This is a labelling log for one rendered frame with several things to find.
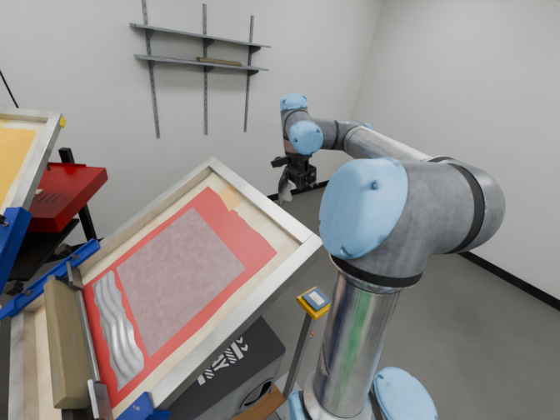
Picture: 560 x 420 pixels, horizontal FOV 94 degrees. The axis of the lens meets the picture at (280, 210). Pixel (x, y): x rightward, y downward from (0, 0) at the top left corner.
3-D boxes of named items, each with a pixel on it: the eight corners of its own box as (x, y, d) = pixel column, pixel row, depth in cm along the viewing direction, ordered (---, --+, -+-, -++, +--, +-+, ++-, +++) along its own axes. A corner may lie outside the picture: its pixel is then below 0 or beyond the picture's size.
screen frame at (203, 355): (217, 162, 101) (212, 155, 98) (327, 248, 64) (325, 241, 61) (23, 312, 83) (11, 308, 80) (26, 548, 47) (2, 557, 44)
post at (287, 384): (287, 372, 185) (315, 276, 136) (309, 401, 171) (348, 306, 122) (262, 392, 172) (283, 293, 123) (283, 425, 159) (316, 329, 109)
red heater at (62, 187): (31, 177, 171) (24, 160, 165) (108, 181, 180) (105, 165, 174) (-54, 233, 121) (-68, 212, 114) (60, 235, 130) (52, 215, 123)
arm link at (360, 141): (582, 188, 29) (367, 112, 70) (505, 185, 26) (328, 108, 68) (522, 269, 34) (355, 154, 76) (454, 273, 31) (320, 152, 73)
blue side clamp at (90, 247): (109, 247, 91) (92, 237, 86) (112, 256, 88) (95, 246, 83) (28, 310, 85) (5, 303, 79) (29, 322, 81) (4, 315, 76)
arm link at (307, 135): (342, 129, 60) (327, 112, 69) (296, 125, 58) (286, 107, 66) (332, 159, 65) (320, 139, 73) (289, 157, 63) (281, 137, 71)
